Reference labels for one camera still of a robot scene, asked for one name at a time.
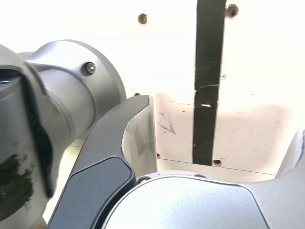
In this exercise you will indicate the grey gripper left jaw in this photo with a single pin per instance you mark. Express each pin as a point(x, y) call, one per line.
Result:
point(100, 167)

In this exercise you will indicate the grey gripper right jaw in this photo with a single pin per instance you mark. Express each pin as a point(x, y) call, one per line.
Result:
point(190, 205)

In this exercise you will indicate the black tape strip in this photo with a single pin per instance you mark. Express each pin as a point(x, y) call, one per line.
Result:
point(207, 59)

